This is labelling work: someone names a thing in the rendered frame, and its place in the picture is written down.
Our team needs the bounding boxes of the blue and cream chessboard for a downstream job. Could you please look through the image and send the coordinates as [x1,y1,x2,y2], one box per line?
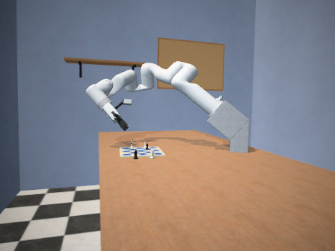
[120,147,165,158]

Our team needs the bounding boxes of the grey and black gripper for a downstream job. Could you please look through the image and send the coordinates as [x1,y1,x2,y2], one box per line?
[101,101,129,131]

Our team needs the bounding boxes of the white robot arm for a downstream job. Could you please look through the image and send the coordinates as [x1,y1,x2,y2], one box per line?
[86,61,223,118]

